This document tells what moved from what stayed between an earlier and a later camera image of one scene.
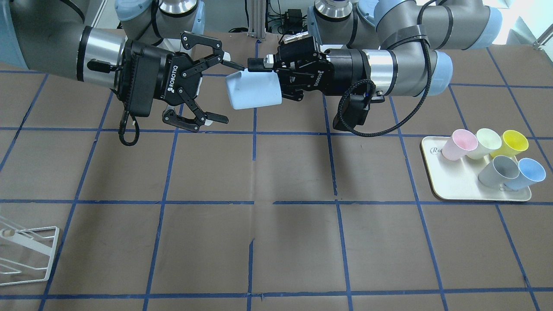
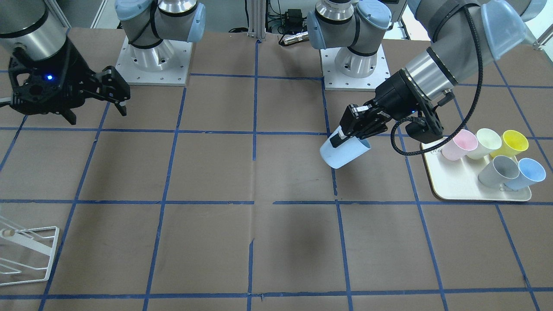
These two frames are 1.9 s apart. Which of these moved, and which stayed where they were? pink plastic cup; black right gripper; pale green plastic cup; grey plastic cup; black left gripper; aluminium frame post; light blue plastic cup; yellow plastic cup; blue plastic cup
Moved: black left gripper; black right gripper; light blue plastic cup
Stayed: pink plastic cup; grey plastic cup; yellow plastic cup; blue plastic cup; pale green plastic cup; aluminium frame post
